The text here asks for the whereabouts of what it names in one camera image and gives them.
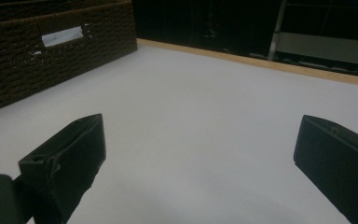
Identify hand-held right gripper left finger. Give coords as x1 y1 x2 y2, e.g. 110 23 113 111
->
18 113 107 224

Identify white metal stand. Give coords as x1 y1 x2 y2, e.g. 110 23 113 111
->
267 0 358 68

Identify brown woven basket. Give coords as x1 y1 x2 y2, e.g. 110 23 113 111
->
0 0 138 117

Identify white table mat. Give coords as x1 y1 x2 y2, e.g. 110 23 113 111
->
0 43 358 224

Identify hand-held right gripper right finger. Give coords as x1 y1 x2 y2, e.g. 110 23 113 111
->
293 114 358 224

